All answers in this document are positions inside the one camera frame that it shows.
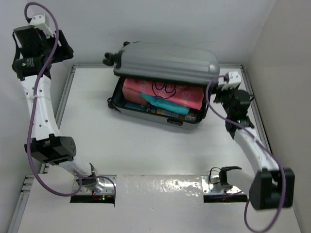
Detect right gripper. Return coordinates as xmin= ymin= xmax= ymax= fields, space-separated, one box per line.
xmin=203 ymin=83 xmax=237 ymax=117

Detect coral printed garment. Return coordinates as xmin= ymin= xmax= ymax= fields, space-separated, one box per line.
xmin=123 ymin=78 xmax=205 ymax=110

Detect yellow blue snack packet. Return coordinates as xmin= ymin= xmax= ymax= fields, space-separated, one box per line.
xmin=146 ymin=105 xmax=197 ymax=122

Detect turquoise shorts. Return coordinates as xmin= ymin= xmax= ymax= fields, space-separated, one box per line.
xmin=140 ymin=93 xmax=190 ymax=115

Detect grey suitcase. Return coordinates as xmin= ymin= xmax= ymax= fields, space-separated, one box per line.
xmin=103 ymin=42 xmax=220 ymax=130

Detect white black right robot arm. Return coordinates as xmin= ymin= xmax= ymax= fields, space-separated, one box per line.
xmin=213 ymin=87 xmax=295 ymax=210

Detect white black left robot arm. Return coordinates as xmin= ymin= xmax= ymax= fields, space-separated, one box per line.
xmin=12 ymin=25 xmax=98 ymax=188

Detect teal flat box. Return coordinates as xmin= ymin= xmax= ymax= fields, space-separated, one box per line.
xmin=124 ymin=102 xmax=147 ymax=112

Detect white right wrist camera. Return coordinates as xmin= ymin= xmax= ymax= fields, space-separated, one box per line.
xmin=218 ymin=71 xmax=242 ymax=90

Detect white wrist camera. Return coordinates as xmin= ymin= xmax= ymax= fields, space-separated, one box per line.
xmin=29 ymin=14 xmax=54 ymax=38
xmin=218 ymin=71 xmax=242 ymax=90

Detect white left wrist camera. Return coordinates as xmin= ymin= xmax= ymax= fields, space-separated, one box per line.
xmin=29 ymin=14 xmax=54 ymax=38

